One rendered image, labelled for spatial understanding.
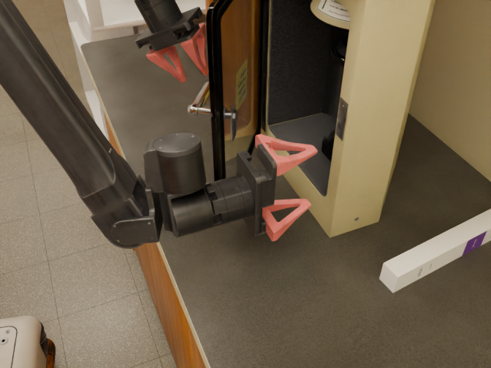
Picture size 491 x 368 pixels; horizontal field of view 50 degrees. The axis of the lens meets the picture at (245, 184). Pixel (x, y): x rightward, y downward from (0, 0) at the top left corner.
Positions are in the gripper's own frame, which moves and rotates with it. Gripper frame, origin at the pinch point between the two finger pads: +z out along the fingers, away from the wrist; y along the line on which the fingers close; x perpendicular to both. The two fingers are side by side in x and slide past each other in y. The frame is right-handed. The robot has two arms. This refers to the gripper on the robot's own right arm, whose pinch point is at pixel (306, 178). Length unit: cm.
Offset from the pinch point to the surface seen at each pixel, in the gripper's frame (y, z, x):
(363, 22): 16.8, 12.0, 9.1
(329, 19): 12.4, 13.8, 20.3
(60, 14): -121, -7, 372
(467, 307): -25.7, 25.3, -13.8
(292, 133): -18.3, 15.8, 32.7
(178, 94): -26, 2, 70
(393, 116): -0.6, 20.9, 9.0
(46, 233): -121, -47, 133
